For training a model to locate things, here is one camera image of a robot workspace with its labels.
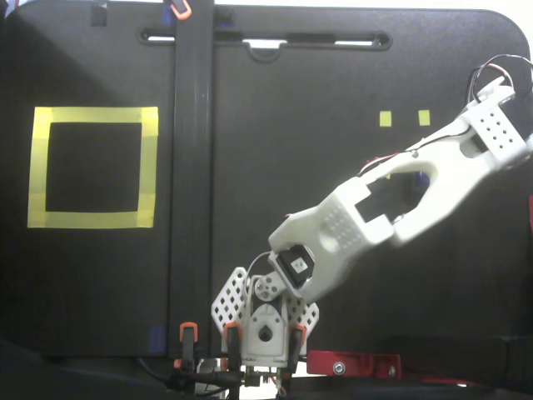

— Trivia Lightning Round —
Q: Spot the orange black spring clamp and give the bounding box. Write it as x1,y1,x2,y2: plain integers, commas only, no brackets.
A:
177,321,200,372
164,0,192,21
222,322,243,372
289,323,308,372

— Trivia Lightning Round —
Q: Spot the yellow tape square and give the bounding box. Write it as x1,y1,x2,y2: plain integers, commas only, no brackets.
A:
27,106,159,229

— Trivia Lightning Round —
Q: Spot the red screw clamp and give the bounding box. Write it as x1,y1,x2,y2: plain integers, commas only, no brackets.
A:
361,352,401,380

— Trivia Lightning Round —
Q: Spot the dark grey flat rail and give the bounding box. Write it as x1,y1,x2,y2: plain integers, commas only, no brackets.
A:
168,0,214,359

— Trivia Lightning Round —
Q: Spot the black folding table handle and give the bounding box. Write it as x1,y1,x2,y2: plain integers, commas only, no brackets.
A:
139,27,393,63

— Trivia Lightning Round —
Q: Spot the red triangular metal bracket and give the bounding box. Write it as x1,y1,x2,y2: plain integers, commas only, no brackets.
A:
306,349,363,378

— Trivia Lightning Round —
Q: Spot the black power cable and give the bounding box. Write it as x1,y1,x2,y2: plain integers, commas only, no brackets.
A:
136,356,251,395

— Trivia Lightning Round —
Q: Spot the gripper servo wire loop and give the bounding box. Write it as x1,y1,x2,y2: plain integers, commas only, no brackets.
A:
469,55,533,103

